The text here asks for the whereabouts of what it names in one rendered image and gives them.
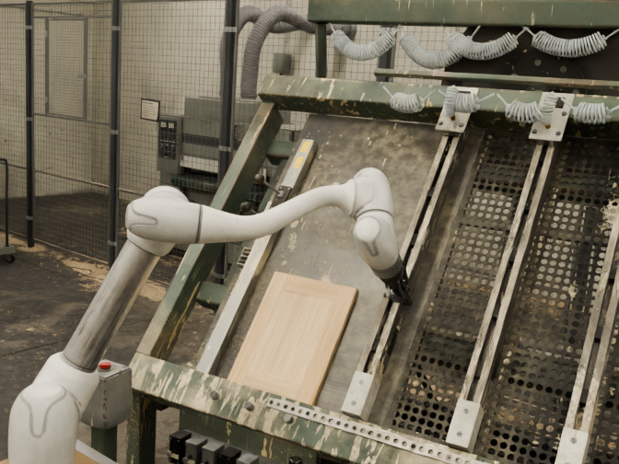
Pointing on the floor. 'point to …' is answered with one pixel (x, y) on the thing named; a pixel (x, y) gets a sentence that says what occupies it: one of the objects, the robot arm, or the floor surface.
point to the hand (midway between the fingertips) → (404, 298)
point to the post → (105, 442)
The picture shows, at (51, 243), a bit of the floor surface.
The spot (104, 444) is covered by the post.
